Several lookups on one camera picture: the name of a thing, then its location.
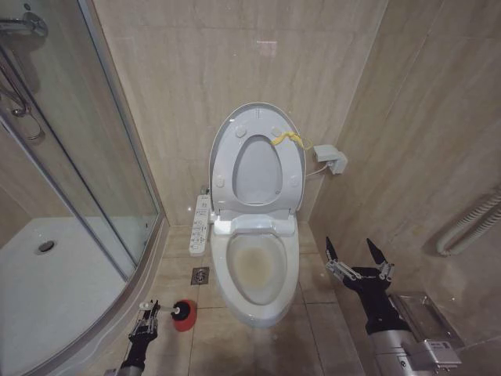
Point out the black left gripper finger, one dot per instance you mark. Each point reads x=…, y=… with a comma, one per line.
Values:
x=141, y=323
x=153, y=313

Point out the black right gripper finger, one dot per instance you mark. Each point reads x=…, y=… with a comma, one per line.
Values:
x=378, y=254
x=332, y=258

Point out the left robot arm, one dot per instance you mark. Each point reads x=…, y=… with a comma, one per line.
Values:
x=123, y=366

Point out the white toilet bowl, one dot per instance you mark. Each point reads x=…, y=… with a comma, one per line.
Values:
x=223, y=274

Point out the white toilet lid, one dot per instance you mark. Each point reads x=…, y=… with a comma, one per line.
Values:
x=258, y=168

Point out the white toilet seat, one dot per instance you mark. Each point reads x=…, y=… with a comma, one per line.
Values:
x=224, y=156

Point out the metal floor drain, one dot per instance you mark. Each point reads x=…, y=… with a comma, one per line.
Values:
x=200, y=275

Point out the white bidet control panel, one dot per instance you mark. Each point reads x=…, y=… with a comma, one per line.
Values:
x=199, y=227

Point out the white shower tray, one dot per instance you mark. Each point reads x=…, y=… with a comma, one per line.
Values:
x=47, y=297

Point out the chrome shower drain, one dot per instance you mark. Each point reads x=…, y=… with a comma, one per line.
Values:
x=45, y=247

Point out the chrome shower fixture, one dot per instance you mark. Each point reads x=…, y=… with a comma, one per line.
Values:
x=27, y=23

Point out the white ribbed wall rail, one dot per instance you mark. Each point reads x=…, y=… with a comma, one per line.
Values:
x=469, y=219

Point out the grey wall power box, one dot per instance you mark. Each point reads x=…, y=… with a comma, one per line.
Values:
x=328, y=154

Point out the curved glass shower enclosure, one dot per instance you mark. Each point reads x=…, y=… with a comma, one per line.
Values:
x=78, y=129

